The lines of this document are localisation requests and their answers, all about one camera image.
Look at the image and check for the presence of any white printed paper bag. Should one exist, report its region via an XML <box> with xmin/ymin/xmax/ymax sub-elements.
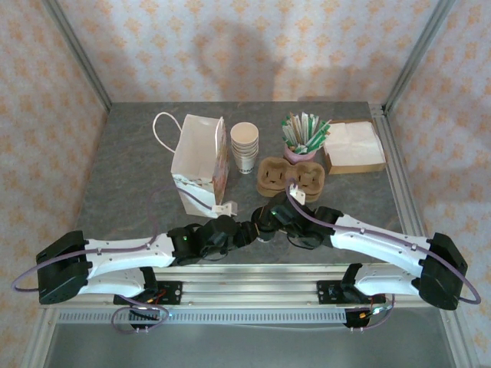
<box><xmin>152</xmin><ymin>111</ymin><xmax>232</xmax><ymax>218</ymax></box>

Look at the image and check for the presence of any stack of paper cups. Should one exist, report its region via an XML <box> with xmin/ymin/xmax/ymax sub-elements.
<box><xmin>229</xmin><ymin>121</ymin><xmax>260</xmax><ymax>175</ymax></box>

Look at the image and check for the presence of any pink holder cup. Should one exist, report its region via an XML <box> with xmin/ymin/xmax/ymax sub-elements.
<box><xmin>283</xmin><ymin>141</ymin><xmax>318</xmax><ymax>164</ymax></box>

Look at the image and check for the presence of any bundle of wrapped stirrers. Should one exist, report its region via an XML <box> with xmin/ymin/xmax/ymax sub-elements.
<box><xmin>282</xmin><ymin>110</ymin><xmax>333</xmax><ymax>154</ymax></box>

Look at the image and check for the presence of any white napkin stack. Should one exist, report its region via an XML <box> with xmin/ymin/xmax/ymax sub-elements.
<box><xmin>325</xmin><ymin>122</ymin><xmax>386</xmax><ymax>164</ymax></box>

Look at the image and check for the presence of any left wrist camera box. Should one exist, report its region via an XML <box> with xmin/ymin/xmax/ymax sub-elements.
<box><xmin>209</xmin><ymin>201</ymin><xmax>239</xmax><ymax>218</ymax></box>

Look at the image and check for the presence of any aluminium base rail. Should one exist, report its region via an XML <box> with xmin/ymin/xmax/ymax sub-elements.
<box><xmin>40</xmin><ymin>263</ymin><xmax>460</xmax><ymax>310</ymax></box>

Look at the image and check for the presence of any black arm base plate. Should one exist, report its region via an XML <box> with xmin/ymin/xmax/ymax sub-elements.
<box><xmin>113</xmin><ymin>281</ymin><xmax>183</xmax><ymax>307</ymax></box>
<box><xmin>315</xmin><ymin>279</ymin><xmax>387</xmax><ymax>306</ymax></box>

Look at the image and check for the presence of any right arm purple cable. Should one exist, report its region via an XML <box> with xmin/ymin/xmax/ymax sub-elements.
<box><xmin>285</xmin><ymin>178</ymin><xmax>482</xmax><ymax>333</ymax></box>

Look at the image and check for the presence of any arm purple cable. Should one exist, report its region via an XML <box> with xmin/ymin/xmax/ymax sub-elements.
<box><xmin>11</xmin><ymin>186</ymin><xmax>216</xmax><ymax>335</ymax></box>
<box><xmin>285</xmin><ymin>178</ymin><xmax>482</xmax><ymax>333</ymax></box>

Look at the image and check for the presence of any grey slotted cable duct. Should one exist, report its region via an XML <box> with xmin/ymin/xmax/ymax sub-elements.
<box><xmin>56</xmin><ymin>309</ymin><xmax>348</xmax><ymax>326</ymax></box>

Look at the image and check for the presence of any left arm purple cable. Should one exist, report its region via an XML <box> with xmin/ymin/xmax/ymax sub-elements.
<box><xmin>11</xmin><ymin>186</ymin><xmax>216</xmax><ymax>335</ymax></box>

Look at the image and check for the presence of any aluminium side rail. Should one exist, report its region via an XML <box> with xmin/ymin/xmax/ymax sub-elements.
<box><xmin>368</xmin><ymin>102</ymin><xmax>440</xmax><ymax>277</ymax></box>

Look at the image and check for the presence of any aluminium frame leg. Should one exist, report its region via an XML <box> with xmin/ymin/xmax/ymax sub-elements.
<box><xmin>21</xmin><ymin>306</ymin><xmax>58</xmax><ymax>368</ymax></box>
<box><xmin>439</xmin><ymin>306</ymin><xmax>480</xmax><ymax>368</ymax></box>

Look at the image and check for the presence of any aluminium frame upright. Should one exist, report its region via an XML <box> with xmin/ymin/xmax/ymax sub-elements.
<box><xmin>383</xmin><ymin>0</ymin><xmax>457</xmax><ymax>113</ymax></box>
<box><xmin>41</xmin><ymin>0</ymin><xmax>113</xmax><ymax>113</ymax></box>

